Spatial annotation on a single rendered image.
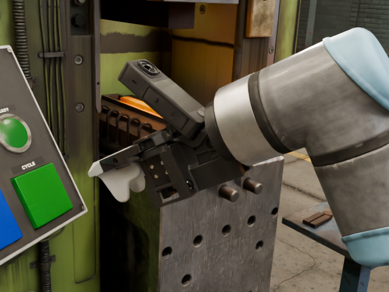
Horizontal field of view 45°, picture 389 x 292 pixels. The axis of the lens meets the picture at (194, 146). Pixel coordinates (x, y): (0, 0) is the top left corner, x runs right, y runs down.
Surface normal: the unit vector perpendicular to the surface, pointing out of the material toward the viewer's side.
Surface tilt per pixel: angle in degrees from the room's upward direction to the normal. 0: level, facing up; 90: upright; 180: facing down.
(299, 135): 123
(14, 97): 60
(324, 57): 55
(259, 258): 90
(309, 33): 90
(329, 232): 0
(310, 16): 90
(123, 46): 90
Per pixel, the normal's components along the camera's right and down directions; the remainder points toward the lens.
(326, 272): 0.05, -0.95
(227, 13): -0.77, 0.16
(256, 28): 0.64, 0.27
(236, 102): -0.58, -0.27
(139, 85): -0.41, 0.24
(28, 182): 0.81, -0.33
